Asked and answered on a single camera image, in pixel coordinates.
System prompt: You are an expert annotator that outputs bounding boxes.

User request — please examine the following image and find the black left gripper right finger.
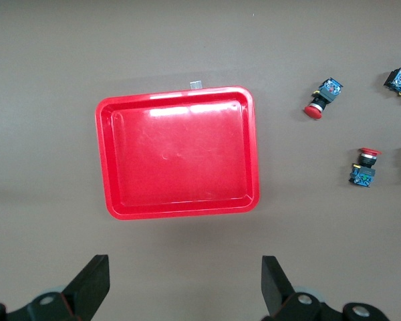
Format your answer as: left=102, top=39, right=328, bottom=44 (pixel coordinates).
left=261, top=255, right=344, bottom=321

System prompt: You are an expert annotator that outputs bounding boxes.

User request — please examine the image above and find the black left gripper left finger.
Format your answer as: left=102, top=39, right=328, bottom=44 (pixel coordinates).
left=6, top=254, right=110, bottom=321

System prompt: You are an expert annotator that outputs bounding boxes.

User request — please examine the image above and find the red plastic tray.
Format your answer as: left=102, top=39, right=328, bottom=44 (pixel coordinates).
left=94, top=85, right=261, bottom=221

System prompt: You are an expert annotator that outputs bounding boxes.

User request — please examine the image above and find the brown table cover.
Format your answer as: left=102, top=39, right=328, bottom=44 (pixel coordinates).
left=0, top=0, right=401, bottom=321

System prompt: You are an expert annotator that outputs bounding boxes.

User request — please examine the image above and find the red mushroom push button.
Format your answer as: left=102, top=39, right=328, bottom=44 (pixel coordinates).
left=347, top=147, right=382, bottom=188
left=303, top=78, right=344, bottom=120

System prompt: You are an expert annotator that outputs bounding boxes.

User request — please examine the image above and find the green push button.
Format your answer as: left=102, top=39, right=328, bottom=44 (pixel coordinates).
left=383, top=68, right=401, bottom=98

